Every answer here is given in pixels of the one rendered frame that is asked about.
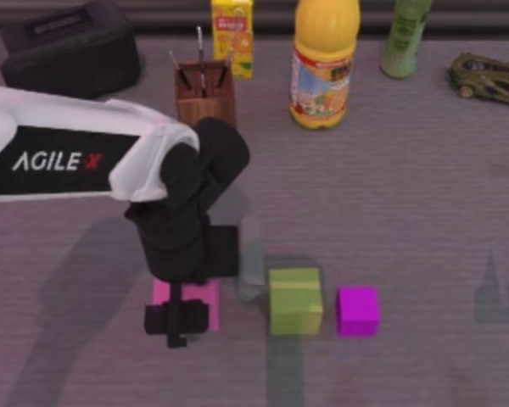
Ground large pink block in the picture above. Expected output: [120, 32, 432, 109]
[152, 276, 221, 332]

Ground green cube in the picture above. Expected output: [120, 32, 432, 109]
[267, 267, 325, 337]

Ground magenta cube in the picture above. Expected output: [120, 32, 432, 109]
[336, 285, 381, 337]

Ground wooden pen holder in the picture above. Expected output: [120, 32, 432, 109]
[175, 59, 238, 129]

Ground thin grey pen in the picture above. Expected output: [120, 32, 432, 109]
[168, 49, 193, 91]
[195, 25, 208, 98]
[217, 47, 235, 86]

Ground yellow juice carton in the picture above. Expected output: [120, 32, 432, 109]
[210, 0, 255, 80]

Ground black bag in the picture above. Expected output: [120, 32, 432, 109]
[0, 0, 144, 101]

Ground orange juice bottle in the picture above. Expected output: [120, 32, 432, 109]
[288, 0, 361, 131]

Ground green plastic bottle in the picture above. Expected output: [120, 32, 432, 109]
[379, 0, 434, 80]

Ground olive toy car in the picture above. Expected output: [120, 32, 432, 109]
[446, 52, 509, 113]

